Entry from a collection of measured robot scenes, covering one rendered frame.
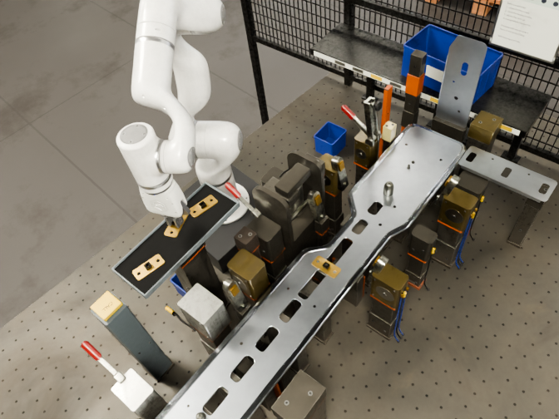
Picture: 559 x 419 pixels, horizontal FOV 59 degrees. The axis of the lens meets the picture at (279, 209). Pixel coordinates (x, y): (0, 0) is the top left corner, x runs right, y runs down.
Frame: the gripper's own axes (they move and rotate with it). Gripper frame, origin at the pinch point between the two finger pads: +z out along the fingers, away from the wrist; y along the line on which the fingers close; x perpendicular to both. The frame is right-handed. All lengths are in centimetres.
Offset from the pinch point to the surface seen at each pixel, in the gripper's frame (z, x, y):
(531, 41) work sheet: 3, 99, 86
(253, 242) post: 15.3, 6.9, 17.8
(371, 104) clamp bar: 3, 58, 41
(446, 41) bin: 12, 106, 59
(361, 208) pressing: 23, 32, 44
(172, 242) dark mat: 7.3, -3.2, -1.2
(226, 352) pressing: 23.1, -23.3, 20.0
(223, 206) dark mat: 7.3, 11.7, 8.0
